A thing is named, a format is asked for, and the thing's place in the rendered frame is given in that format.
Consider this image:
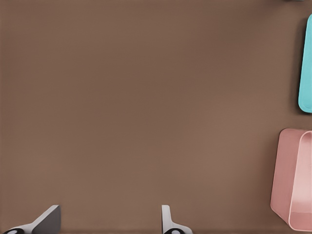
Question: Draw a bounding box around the pale blue-green tray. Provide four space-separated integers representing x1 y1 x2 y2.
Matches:
298 13 312 114

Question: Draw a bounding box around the pink box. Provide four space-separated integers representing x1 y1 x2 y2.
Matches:
270 128 312 232

